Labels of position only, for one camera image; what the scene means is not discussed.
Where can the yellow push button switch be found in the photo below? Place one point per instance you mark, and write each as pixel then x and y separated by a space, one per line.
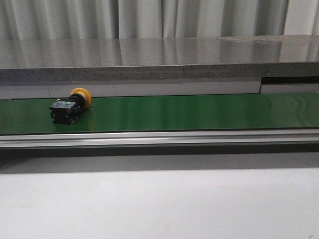
pixel 68 110

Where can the green conveyor belt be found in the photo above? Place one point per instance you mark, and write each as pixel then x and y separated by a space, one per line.
pixel 165 113

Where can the grey stone countertop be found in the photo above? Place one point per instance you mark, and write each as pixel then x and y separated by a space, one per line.
pixel 66 61

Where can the white pleated curtain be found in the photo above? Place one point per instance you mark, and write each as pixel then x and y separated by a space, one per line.
pixel 123 19

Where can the aluminium conveyor frame rail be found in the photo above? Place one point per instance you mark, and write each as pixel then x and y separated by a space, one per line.
pixel 96 139

